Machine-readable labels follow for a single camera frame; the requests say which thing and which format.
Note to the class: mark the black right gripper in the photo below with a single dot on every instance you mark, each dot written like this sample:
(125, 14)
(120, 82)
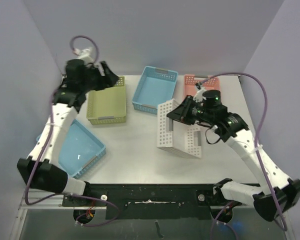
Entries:
(187, 111)

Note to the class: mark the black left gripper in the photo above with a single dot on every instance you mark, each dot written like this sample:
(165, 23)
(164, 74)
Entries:
(109, 81)

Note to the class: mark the green plastic basket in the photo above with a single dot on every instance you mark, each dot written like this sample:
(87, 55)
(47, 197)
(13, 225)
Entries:
(108, 106)

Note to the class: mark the white plastic basket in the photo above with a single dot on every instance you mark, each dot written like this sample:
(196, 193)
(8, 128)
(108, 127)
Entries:
(174, 137)

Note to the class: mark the pink plastic basket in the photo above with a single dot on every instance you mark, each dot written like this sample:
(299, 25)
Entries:
(190, 81)

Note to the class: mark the blue basket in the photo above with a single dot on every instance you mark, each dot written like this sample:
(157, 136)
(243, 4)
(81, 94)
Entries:
(80, 151)
(156, 86)

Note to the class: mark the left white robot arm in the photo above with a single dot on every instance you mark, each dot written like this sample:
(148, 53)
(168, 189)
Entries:
(40, 169)

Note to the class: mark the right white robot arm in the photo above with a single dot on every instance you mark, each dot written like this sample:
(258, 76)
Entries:
(277, 192)

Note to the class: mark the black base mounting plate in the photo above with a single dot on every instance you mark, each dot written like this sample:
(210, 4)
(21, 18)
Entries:
(150, 201)

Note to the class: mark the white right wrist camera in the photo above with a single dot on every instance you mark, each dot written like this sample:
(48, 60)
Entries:
(198, 97)

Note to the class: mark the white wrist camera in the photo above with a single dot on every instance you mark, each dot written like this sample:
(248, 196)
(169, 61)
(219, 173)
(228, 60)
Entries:
(84, 54)
(198, 97)

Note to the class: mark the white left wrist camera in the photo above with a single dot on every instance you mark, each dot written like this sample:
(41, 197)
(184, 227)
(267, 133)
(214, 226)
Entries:
(84, 54)

